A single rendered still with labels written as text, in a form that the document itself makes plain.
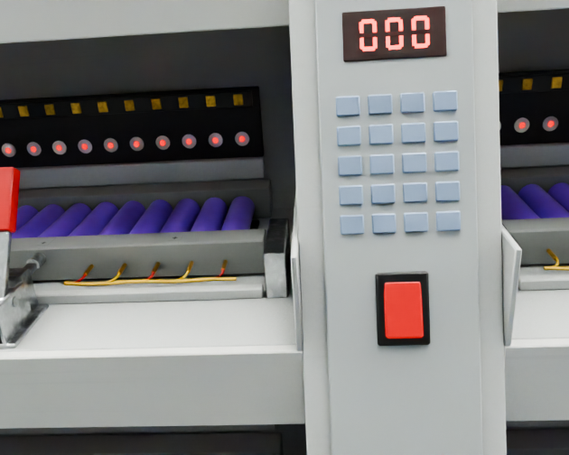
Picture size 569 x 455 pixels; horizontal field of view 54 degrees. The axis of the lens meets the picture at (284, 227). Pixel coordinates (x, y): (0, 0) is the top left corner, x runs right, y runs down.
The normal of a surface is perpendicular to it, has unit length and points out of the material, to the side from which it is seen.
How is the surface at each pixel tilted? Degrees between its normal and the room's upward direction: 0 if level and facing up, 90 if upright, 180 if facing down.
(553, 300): 20
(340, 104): 90
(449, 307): 90
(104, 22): 110
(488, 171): 90
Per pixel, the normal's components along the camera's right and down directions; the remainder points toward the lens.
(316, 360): -0.07, 0.06
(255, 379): -0.04, 0.40
